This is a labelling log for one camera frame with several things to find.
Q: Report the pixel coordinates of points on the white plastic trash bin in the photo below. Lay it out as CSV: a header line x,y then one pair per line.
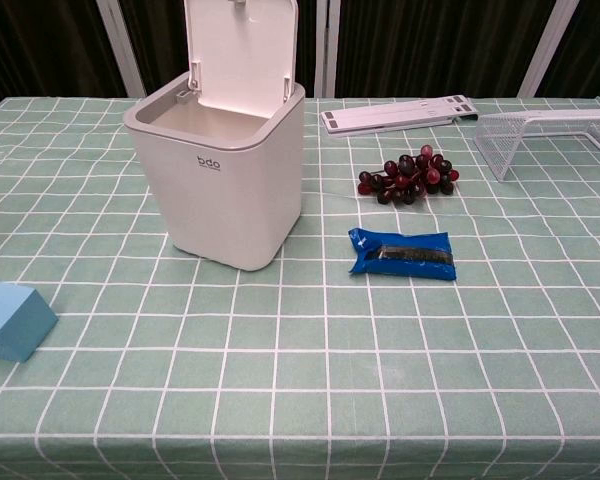
x,y
225,190

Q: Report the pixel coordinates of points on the light blue foam block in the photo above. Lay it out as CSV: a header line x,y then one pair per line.
x,y
10,320

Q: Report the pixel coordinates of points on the blue snack packet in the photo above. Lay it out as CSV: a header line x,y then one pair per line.
x,y
402,254

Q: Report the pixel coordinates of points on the green checkered tablecloth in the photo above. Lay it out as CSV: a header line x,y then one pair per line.
x,y
300,360

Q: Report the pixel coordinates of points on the dark red grape bunch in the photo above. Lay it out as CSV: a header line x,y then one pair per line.
x,y
410,176

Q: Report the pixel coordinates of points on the white folding stand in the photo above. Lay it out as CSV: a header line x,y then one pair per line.
x,y
395,116

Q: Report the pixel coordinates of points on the dark curtain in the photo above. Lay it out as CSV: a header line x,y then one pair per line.
x,y
430,45

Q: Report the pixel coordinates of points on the white frame bar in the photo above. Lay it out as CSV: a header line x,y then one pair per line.
x,y
547,47
122,47
326,47

